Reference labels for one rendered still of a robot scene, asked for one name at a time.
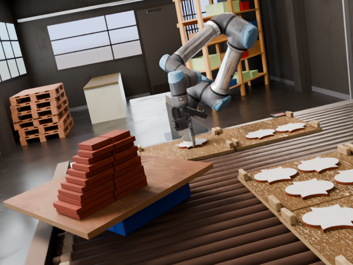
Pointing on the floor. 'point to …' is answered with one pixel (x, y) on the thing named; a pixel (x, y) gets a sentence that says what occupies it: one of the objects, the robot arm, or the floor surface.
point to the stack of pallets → (41, 113)
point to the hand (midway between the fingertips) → (192, 143)
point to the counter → (105, 98)
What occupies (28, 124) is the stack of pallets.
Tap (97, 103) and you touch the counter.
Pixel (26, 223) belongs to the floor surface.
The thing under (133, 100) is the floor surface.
